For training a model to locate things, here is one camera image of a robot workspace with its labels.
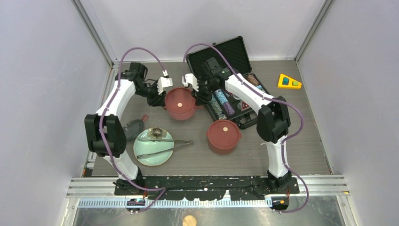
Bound yellow triangular toy block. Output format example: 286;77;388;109
277;73;302;89

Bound red lunch box lid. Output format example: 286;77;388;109
207;120;242;150
165;87;195;114

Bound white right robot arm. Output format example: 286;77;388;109
183;57;292;193

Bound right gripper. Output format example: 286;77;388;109
190;78;219;106

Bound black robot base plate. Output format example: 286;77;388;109
113;176;300;201

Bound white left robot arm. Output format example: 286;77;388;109
84;63;173;195

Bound black spiky sea cucumber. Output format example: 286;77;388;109
147;127;168;139

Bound metal tongs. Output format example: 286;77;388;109
135;138;194;160

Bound light green ceramic plate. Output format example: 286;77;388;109
133;128;175;166

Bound black poker chip case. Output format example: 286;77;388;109
185;36;269;129

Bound red steel-lined lunch box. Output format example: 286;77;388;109
206;120;242;156

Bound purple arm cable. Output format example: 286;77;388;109
98;47;168;213
183;43;310;215

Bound round beige object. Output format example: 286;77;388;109
182;215;197;226

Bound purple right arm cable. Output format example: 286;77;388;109
183;43;310;215

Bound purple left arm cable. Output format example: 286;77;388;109
98;47;168;213

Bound red lunch box with food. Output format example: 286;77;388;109
163;87;203;121

